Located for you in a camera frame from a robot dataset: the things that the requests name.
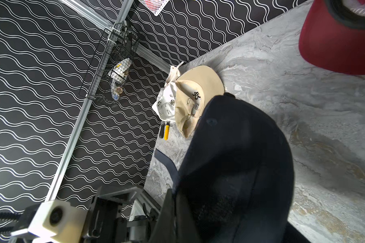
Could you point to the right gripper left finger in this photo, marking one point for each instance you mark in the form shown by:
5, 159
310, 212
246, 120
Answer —
164, 231

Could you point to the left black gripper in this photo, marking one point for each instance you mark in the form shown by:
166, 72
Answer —
120, 214

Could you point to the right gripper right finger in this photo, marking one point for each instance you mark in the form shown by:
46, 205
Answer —
186, 230

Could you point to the dark navy cap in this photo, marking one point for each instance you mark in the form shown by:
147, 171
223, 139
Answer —
237, 174

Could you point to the white cap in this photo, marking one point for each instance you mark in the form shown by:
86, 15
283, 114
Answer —
164, 106

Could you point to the tan cap with logo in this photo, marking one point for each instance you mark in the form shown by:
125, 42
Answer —
195, 89

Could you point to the cream cap with text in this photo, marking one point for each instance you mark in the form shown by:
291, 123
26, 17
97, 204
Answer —
174, 73

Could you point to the grey and red cap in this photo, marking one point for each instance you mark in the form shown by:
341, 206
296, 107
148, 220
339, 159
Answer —
344, 15

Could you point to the aluminium back crossbar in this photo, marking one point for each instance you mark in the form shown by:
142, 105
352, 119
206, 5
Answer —
153, 58

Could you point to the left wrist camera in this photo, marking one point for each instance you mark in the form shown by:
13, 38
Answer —
54, 221

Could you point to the aluminium left side rail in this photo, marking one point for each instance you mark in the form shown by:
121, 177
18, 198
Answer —
67, 155

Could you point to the black wire basket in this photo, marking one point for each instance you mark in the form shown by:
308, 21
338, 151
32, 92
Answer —
115, 45

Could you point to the aluminium frame post left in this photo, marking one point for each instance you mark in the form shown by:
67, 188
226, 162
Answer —
88, 13

